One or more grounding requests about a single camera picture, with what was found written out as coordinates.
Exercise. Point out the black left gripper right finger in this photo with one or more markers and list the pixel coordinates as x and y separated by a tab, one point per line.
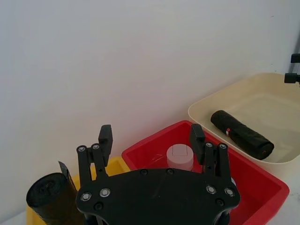
197	145

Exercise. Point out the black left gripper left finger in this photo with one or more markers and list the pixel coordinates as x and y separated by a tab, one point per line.
105	145

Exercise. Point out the white round-capped bottle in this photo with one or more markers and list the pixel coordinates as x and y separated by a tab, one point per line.
179	155

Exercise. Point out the yellow plastic bin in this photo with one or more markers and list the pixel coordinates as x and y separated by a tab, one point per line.
117	167

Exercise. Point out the black bag roll, red-white label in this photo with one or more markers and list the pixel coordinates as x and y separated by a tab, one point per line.
243	133

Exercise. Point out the red plastic bin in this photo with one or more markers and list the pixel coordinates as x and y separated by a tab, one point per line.
254	188

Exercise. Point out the black bag roll, loose flap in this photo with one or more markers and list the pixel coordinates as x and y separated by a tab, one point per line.
50	197

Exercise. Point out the cream plastic bin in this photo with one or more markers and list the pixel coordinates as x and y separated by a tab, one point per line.
257	93

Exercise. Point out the black stand with knobs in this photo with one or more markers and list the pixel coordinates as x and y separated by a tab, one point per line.
292	78

